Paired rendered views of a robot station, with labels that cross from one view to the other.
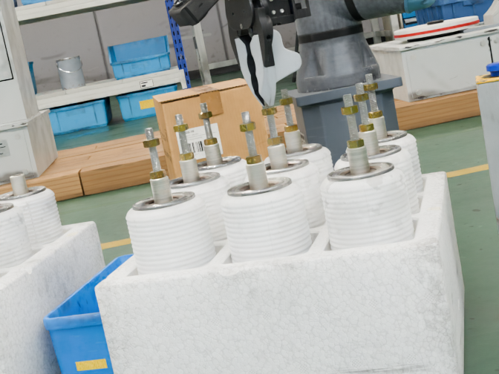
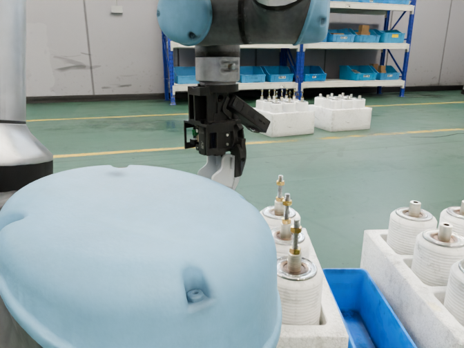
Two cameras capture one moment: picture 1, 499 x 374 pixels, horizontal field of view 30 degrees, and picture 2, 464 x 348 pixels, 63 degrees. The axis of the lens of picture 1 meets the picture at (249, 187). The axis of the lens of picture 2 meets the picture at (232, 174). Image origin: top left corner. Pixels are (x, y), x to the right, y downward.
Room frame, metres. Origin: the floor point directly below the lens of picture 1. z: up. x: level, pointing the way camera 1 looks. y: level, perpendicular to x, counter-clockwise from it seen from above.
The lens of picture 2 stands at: (1.83, -0.20, 0.59)
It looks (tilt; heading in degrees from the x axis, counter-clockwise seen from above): 17 degrees down; 166
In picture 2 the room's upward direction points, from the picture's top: straight up
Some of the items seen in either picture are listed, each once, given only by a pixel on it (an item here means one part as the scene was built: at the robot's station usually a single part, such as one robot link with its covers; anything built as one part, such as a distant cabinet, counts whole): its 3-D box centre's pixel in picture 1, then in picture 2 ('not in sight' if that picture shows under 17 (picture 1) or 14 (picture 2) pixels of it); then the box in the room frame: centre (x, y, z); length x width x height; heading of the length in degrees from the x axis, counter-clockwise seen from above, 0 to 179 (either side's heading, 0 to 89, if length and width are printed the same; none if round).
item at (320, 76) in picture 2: not in sight; (307, 73); (-3.53, 2.32, 0.36); 0.50 x 0.38 x 0.21; 4
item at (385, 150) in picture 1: (370, 153); not in sight; (1.14, -0.16, 0.25); 0.08 x 0.08 x 0.01
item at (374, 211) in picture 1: (373, 250); not in sight; (1.03, -0.13, 0.16); 0.10 x 0.10 x 0.18
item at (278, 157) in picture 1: (278, 157); not in sight; (1.17, -0.04, 0.26); 0.02 x 0.02 x 0.03
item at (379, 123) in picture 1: (377, 129); not in sight; (1.25, -0.19, 0.26); 0.02 x 0.02 x 0.03
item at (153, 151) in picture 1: (154, 159); (279, 191); (1.09, 0.10, 0.30); 0.01 x 0.01 x 0.08
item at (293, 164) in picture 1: (279, 168); not in sight; (1.17, -0.04, 0.25); 0.08 x 0.08 x 0.01
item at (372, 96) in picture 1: (373, 102); not in sight; (1.25, -0.19, 0.30); 0.01 x 0.01 x 0.08
